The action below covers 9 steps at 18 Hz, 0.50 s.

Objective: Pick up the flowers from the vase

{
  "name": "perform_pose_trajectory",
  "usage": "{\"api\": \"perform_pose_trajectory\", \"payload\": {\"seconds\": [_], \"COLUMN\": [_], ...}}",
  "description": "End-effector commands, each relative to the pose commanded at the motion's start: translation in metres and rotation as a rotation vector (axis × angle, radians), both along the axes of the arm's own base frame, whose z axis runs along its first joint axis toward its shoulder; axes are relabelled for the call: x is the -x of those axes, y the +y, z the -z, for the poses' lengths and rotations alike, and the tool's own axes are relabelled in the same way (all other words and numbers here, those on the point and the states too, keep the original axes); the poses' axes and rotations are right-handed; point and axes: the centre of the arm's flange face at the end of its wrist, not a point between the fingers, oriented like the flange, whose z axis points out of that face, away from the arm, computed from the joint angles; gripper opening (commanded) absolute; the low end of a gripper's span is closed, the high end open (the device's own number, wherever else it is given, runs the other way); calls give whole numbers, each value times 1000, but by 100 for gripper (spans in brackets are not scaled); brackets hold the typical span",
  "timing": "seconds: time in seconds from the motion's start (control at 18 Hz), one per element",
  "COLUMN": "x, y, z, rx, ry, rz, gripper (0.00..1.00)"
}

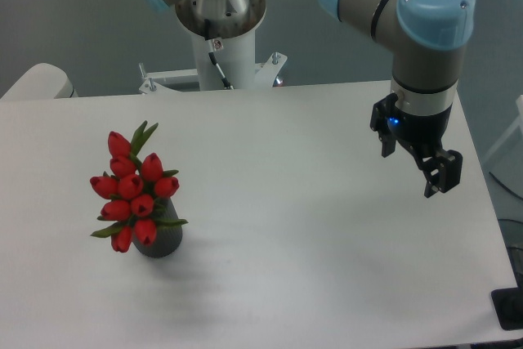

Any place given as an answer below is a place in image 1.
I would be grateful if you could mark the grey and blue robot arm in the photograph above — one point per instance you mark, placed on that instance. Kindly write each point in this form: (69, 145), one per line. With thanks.
(427, 38)

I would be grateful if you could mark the red tulip bouquet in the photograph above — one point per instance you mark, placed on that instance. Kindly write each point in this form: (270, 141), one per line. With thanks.
(133, 191)

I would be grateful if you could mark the dark grey ribbed vase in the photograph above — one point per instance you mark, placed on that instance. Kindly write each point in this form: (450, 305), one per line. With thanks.
(168, 239)

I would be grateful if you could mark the white furniture frame right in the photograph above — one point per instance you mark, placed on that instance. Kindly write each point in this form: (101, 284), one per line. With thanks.
(507, 140)

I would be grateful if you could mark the black device at table edge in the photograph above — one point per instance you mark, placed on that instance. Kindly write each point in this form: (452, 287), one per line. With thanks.
(508, 308)

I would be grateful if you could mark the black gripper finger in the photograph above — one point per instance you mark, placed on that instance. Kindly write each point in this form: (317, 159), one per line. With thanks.
(442, 171)
(381, 125)

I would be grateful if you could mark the white chair back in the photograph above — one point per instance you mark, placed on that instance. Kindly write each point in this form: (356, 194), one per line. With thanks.
(41, 82)

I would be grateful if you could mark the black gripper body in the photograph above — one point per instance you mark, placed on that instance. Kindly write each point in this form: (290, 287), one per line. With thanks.
(420, 135)

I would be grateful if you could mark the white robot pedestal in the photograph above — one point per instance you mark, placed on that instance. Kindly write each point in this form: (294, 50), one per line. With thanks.
(222, 34)

